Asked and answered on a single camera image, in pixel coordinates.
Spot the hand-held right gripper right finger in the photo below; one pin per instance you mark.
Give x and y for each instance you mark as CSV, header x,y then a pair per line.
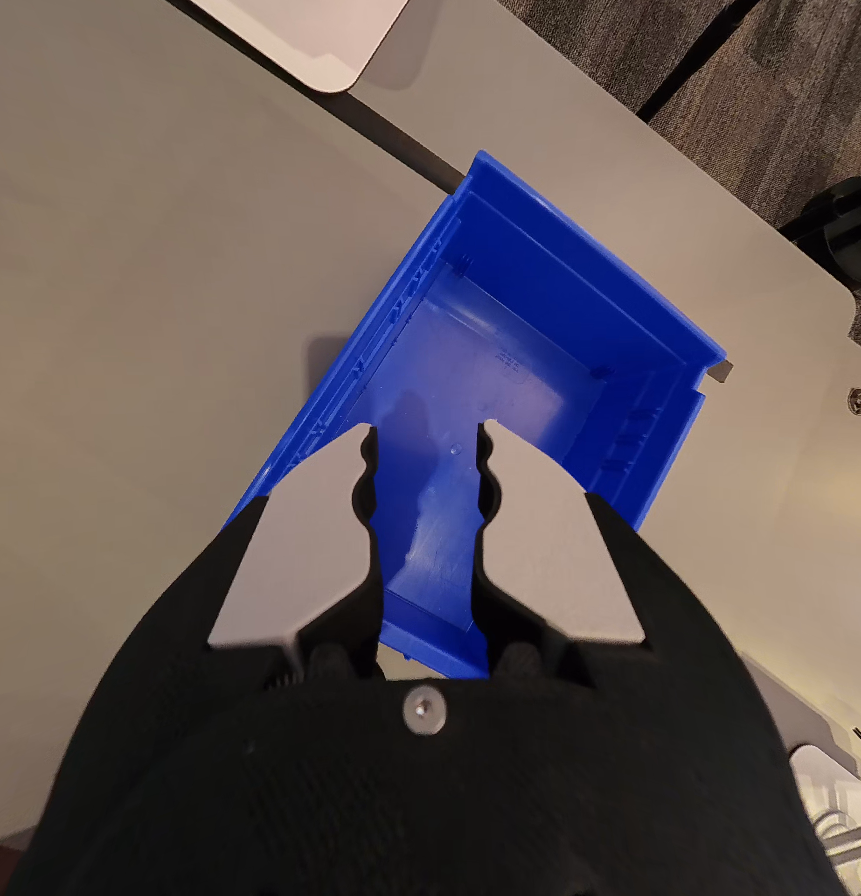
x,y
556,560

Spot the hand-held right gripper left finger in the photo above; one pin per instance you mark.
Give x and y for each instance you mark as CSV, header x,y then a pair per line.
x,y
297,560

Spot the plain blue plastic bin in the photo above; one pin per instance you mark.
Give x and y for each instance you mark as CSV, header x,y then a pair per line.
x,y
542,294

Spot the white flat panel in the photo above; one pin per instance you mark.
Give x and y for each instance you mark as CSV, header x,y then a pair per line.
x,y
812,770

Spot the black sign stand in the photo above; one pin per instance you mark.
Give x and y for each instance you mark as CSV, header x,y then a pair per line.
x,y
843,231

